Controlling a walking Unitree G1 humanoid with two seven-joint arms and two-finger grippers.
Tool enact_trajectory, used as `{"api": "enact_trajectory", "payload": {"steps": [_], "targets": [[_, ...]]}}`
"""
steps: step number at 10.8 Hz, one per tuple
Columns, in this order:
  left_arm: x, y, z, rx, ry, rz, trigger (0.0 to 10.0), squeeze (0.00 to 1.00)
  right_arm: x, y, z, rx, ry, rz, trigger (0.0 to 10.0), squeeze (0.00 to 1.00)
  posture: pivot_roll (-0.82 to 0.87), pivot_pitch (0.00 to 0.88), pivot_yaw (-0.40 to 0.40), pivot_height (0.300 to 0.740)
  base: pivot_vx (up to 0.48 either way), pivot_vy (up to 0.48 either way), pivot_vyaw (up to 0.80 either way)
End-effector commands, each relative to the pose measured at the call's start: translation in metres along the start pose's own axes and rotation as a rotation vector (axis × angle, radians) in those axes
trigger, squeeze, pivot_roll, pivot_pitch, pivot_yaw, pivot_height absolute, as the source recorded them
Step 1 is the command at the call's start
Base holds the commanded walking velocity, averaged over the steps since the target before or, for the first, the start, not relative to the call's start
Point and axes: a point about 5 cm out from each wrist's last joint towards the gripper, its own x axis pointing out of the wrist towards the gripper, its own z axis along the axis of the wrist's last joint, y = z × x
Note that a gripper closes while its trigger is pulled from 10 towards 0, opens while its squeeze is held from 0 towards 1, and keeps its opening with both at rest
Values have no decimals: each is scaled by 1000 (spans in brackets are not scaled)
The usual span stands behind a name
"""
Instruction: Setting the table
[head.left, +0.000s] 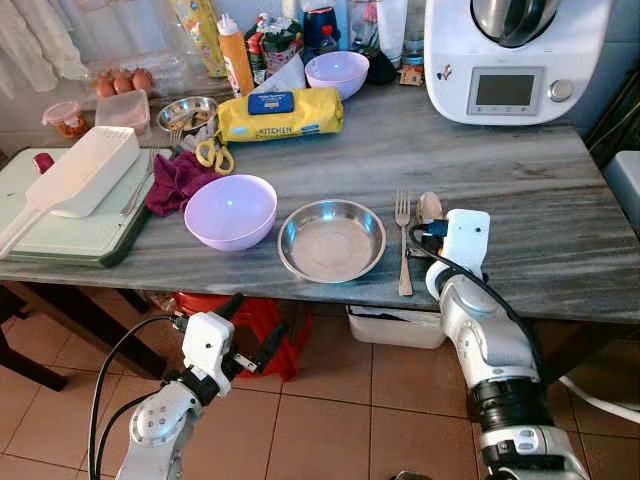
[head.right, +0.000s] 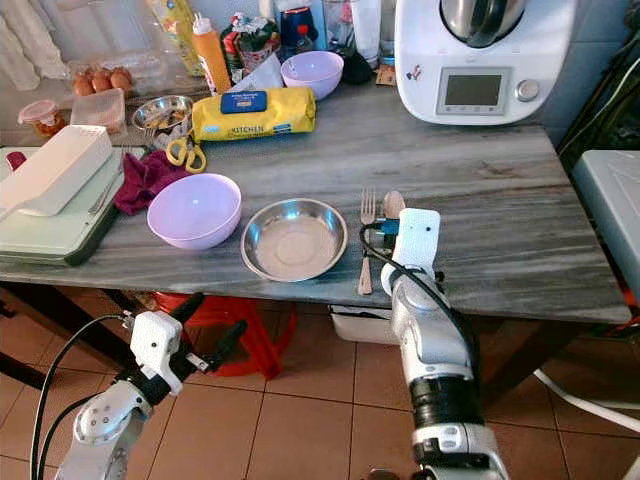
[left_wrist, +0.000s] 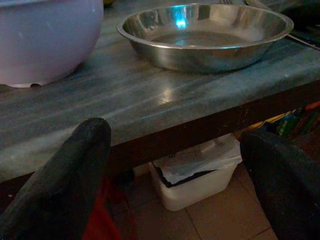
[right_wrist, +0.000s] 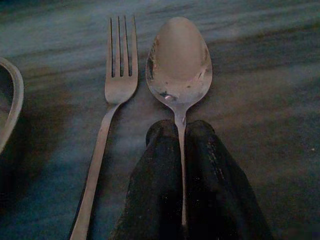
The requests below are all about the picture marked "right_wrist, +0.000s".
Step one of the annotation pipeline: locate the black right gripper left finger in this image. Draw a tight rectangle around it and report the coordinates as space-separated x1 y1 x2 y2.
111 119 187 240

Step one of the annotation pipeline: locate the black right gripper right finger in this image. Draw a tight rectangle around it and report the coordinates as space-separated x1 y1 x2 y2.
184 119 274 240

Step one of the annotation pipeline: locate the steel spoon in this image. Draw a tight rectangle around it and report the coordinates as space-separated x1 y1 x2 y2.
145 16 214 227

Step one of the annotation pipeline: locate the steel fork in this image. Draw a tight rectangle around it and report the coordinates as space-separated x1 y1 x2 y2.
69 14 140 240

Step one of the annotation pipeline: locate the round steel plate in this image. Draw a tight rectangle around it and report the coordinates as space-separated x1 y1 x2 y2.
0 56 25 155

